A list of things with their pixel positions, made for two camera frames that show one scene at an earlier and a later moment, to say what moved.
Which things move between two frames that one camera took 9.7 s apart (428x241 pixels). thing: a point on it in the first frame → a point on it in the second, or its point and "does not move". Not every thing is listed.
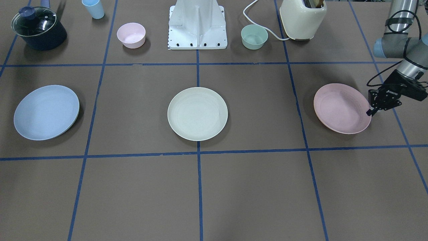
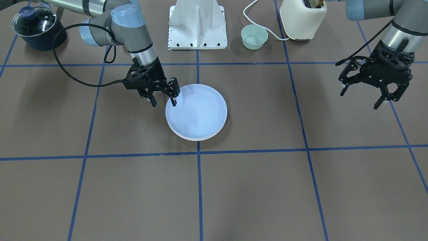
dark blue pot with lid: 39,28 does not move
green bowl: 253,36 does not move
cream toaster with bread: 303,19 does not move
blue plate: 46,112 → 200,113
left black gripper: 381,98 → 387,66
